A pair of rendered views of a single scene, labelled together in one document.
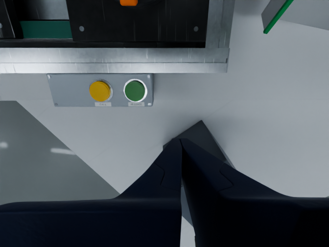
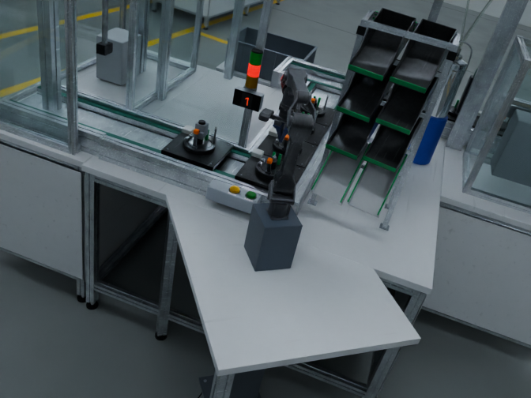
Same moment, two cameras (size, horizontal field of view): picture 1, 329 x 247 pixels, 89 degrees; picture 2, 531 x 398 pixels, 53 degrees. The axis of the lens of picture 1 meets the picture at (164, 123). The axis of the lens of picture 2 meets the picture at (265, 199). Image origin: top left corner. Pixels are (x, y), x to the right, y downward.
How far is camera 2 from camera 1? 1.96 m
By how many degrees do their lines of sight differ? 78
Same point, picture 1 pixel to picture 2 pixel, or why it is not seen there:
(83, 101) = (223, 189)
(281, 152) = (337, 285)
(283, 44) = (334, 232)
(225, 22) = (299, 195)
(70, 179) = not seen: outside the picture
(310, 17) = (330, 197)
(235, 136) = (300, 261)
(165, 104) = not seen: hidden behind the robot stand
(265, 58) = (323, 234)
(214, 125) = not seen: hidden behind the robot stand
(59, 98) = (212, 185)
